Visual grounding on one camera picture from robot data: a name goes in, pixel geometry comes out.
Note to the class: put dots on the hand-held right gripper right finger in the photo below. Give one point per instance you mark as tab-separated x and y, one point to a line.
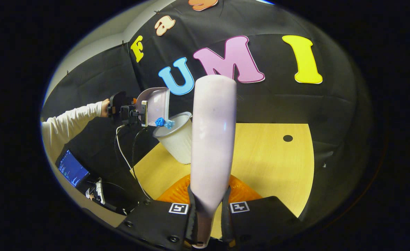
260	219

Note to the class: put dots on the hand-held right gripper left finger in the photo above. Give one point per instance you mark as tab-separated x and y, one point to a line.
156	223

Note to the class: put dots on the pink plastic dustpan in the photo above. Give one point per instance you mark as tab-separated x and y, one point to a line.
157	104

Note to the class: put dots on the blue paper trash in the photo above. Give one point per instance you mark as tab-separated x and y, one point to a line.
161	122

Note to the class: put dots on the white ribbed garbage bin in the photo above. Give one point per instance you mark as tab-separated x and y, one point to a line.
177	143

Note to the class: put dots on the small pink broom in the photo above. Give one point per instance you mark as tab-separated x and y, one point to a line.
213	139

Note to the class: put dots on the small white device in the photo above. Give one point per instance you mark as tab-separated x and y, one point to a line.
99	191

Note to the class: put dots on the blue lit screen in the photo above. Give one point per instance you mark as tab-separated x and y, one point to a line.
73	169

